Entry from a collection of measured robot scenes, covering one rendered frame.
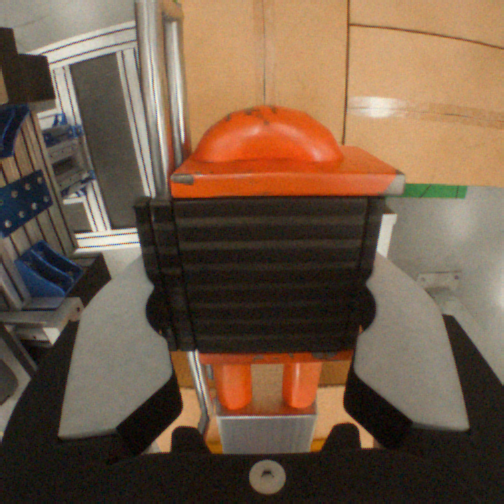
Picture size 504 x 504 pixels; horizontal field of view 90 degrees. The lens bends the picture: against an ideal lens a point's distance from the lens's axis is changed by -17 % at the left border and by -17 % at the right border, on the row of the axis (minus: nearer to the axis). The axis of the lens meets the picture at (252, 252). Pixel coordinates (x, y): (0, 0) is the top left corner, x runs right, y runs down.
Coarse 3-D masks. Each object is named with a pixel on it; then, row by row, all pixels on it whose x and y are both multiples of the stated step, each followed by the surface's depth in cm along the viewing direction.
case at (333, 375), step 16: (176, 352) 44; (176, 368) 41; (336, 368) 40; (192, 384) 39; (320, 384) 38; (336, 384) 38; (192, 400) 39; (320, 400) 39; (336, 400) 39; (192, 416) 41; (320, 416) 41; (336, 416) 41; (208, 432) 44; (320, 432) 44; (160, 448) 48
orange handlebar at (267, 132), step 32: (224, 128) 10; (256, 128) 9; (288, 128) 9; (320, 128) 10; (192, 160) 10; (224, 160) 10; (256, 160) 10; (320, 160) 10; (224, 384) 16; (288, 384) 16
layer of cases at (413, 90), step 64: (192, 0) 57; (256, 0) 57; (320, 0) 57; (384, 0) 56; (448, 0) 54; (192, 64) 65; (256, 64) 65; (320, 64) 64; (384, 64) 64; (448, 64) 62; (192, 128) 72; (384, 128) 71; (448, 128) 70
